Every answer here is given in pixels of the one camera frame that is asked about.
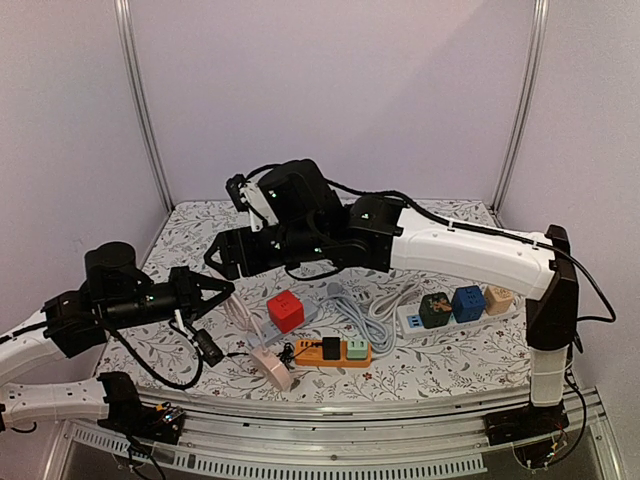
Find red cube socket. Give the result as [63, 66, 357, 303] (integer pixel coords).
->
[267, 290, 305, 334]

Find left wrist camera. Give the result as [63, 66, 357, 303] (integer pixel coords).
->
[174, 309, 225, 367]

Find beige cube socket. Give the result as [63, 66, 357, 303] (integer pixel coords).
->
[484, 285, 514, 316]

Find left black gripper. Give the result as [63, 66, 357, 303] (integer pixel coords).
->
[104, 266, 235, 331]

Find right aluminium frame post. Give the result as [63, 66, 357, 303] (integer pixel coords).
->
[489, 0, 550, 218]

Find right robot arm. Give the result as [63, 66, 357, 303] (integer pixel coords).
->
[204, 159, 590, 445]

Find white multicolour power strip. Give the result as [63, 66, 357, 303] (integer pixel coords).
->
[396, 303, 525, 340]

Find light blue power strip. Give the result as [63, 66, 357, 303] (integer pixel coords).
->
[244, 282, 399, 355]

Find green plug adapter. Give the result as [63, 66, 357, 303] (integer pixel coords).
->
[346, 339, 370, 361]

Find dark green cube socket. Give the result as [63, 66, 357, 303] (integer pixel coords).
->
[418, 292, 452, 329]

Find aluminium frame post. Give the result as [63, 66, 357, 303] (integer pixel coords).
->
[489, 0, 550, 218]
[114, 0, 175, 214]

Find pink round power strip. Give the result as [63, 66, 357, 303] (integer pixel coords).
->
[223, 293, 293, 392]

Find black power adapter with cable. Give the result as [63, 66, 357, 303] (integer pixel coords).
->
[277, 337, 343, 370]

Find blue cube socket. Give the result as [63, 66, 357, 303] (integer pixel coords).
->
[452, 285, 486, 324]

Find left aluminium frame post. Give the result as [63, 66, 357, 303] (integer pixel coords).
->
[114, 0, 175, 214]

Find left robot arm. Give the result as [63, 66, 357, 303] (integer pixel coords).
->
[1, 241, 235, 445]

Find white cable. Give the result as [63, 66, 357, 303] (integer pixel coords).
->
[368, 274, 426, 321]

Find floral table mat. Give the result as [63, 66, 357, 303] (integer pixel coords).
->
[96, 200, 530, 404]

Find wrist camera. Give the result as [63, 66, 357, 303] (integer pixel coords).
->
[225, 174, 279, 233]
[174, 309, 225, 367]

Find orange power strip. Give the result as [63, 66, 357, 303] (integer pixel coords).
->
[294, 337, 372, 368]

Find front aluminium rail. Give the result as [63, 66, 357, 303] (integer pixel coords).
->
[42, 384, 621, 480]

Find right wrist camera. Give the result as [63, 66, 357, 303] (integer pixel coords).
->
[225, 174, 279, 233]

